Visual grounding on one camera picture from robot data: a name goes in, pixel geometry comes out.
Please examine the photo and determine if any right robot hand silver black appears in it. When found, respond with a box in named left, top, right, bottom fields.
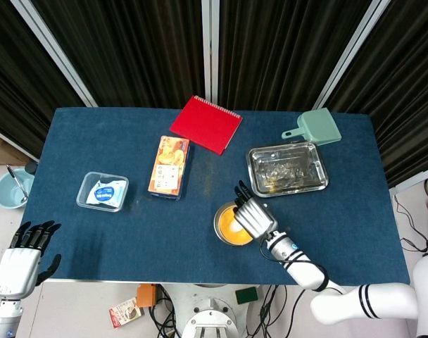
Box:
left=233, top=180, right=279, bottom=244

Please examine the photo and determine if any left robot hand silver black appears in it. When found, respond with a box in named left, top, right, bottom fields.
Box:
left=0, top=220, right=63, bottom=300

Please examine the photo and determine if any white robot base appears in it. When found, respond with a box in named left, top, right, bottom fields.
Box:
left=163, top=283, right=268, bottom=338

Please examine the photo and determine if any yellow bowl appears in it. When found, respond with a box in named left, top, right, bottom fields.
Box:
left=213, top=201, right=260, bottom=249

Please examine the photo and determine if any metal tray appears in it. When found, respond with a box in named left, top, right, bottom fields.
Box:
left=247, top=142, right=330, bottom=198

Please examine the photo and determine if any light blue bowl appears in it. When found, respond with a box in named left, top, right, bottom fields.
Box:
left=0, top=168, right=35, bottom=210

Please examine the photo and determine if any dark green box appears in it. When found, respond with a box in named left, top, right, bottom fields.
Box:
left=234, top=287, right=260, bottom=306

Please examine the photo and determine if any clear plastic container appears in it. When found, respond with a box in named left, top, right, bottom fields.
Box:
left=75, top=171, right=130, bottom=213

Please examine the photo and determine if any orange blue snack box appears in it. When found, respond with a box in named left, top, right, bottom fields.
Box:
left=147, top=135, right=191, bottom=201

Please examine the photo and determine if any red spiral notebook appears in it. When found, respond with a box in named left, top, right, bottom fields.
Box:
left=169, top=94, right=244, bottom=156

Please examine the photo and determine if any green plastic scoop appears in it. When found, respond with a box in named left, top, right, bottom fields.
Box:
left=281, top=108, right=343, bottom=146

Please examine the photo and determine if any blue fabric table mat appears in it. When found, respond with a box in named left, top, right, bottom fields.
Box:
left=19, top=107, right=411, bottom=288

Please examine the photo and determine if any red white snack packet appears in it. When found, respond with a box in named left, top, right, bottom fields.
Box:
left=108, top=297, right=144, bottom=330

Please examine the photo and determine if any white blue packet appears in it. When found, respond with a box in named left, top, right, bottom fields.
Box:
left=86, top=179, right=125, bottom=206

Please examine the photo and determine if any orange device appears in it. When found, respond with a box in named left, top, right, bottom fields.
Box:
left=135, top=284, right=160, bottom=308

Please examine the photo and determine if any black pleated curtain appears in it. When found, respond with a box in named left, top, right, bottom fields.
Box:
left=0, top=0, right=87, bottom=159
left=30, top=0, right=206, bottom=108
left=217, top=0, right=373, bottom=112
left=326, top=0, right=428, bottom=187

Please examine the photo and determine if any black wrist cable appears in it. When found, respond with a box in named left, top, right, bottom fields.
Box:
left=258, top=239, right=345, bottom=294

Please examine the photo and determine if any metal spoon with black handle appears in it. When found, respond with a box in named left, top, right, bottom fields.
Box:
left=6, top=164, right=29, bottom=204

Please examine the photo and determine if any black cable bundle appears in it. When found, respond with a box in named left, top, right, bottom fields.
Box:
left=245, top=284, right=289, bottom=338
left=149, top=284, right=183, bottom=338

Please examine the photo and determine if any white aluminium partition frame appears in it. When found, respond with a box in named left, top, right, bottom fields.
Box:
left=312, top=0, right=391, bottom=110
left=201, top=0, right=220, bottom=101
left=0, top=125, right=39, bottom=163
left=389, top=164, right=428, bottom=196
left=9, top=0, right=98, bottom=108

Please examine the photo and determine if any thin black floor cable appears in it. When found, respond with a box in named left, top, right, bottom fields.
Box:
left=391, top=195, right=428, bottom=253

